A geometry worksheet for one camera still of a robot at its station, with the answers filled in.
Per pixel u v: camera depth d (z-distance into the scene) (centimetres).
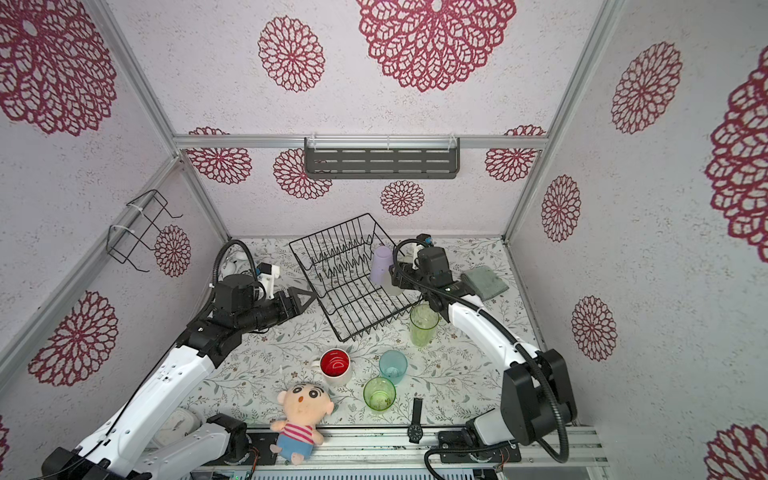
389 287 77
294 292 66
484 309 53
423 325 87
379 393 82
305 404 73
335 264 109
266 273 68
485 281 108
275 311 65
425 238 74
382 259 95
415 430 76
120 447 40
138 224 79
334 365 87
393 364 85
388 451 75
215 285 56
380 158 94
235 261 100
